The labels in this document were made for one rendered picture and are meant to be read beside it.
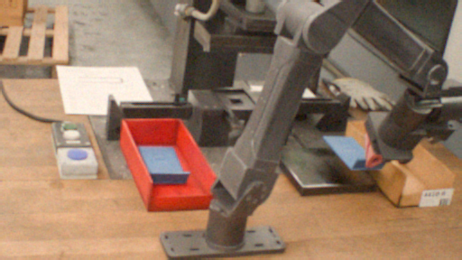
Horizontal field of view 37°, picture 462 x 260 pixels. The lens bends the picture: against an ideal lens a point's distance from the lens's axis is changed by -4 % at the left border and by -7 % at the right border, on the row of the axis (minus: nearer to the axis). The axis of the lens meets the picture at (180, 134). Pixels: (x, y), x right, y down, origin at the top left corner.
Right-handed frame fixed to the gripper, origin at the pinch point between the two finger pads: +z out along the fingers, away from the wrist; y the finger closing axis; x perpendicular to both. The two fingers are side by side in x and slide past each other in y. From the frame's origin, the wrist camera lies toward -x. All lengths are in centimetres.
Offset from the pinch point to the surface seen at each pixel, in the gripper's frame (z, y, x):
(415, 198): 2.8, -6.3, -10.1
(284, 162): 11.0, 7.1, 12.1
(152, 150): 16.5, 13.3, 36.8
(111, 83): 36, 46, 39
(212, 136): 16.3, 16.8, 24.0
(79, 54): 249, 245, 8
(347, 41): 52, 82, -45
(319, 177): 7.9, 1.7, 7.0
